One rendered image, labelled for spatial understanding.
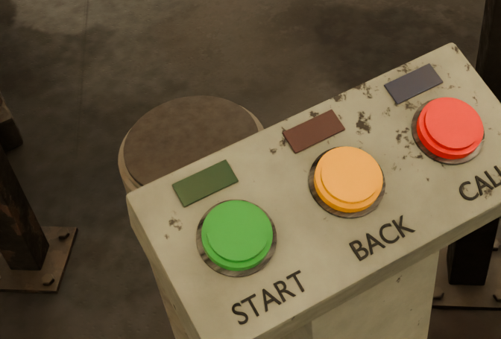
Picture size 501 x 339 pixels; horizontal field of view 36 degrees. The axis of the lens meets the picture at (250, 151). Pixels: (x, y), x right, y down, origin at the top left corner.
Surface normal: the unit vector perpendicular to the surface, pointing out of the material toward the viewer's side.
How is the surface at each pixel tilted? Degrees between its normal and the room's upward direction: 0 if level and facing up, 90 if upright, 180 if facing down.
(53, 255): 0
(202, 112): 0
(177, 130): 0
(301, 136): 20
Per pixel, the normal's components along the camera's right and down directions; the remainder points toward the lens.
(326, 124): 0.07, -0.43
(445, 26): -0.10, -0.68
